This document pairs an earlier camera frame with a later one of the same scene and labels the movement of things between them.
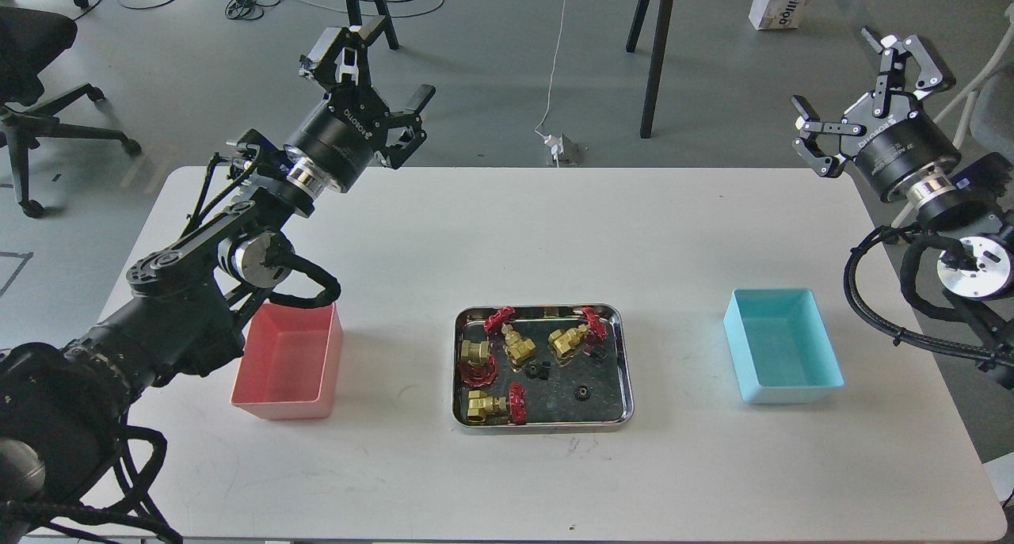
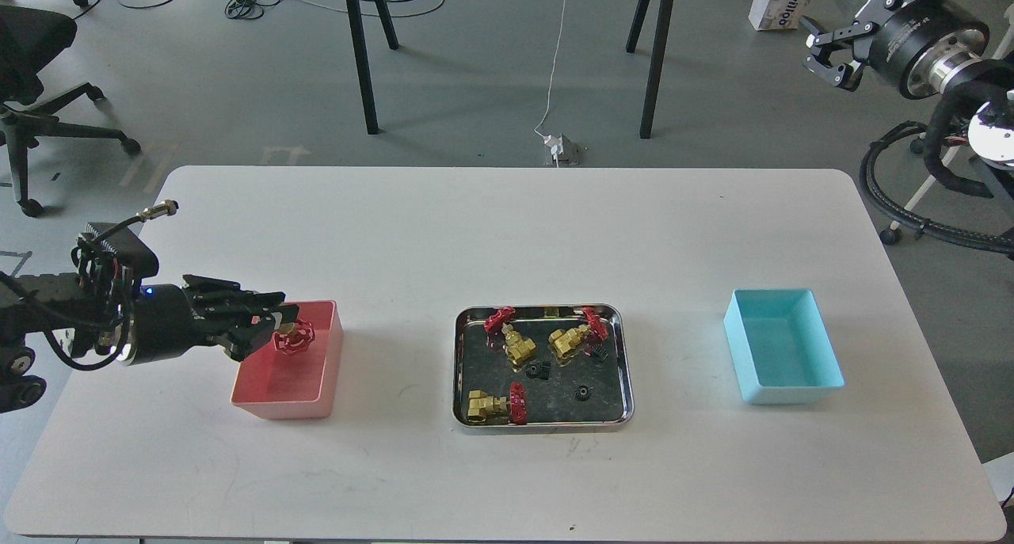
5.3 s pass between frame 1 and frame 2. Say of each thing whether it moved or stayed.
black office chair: stayed
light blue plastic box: stayed
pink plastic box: stayed
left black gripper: moved
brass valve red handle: moved
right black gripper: moved
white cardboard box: stayed
